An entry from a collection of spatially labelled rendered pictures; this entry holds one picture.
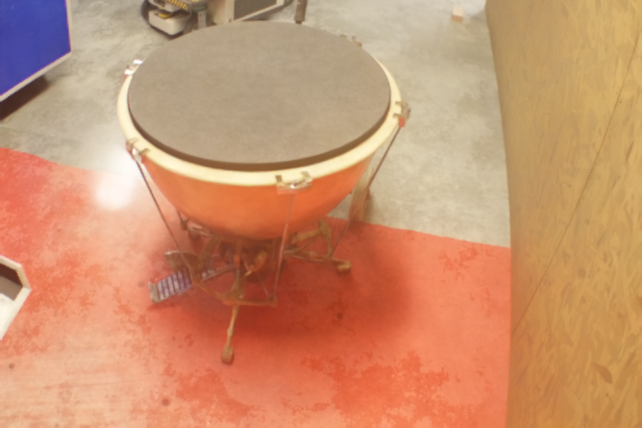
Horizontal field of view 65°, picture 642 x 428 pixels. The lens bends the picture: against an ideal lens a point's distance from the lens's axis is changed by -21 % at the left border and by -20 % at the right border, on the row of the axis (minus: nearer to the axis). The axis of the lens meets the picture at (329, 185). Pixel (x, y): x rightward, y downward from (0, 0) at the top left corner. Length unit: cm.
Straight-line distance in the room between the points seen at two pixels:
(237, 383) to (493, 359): 83
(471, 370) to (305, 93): 103
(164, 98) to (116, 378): 90
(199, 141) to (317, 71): 39
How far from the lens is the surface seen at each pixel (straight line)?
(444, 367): 193
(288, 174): 125
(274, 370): 185
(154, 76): 154
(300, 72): 153
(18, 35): 289
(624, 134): 137
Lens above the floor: 159
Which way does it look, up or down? 41 degrees down
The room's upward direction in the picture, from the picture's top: 7 degrees clockwise
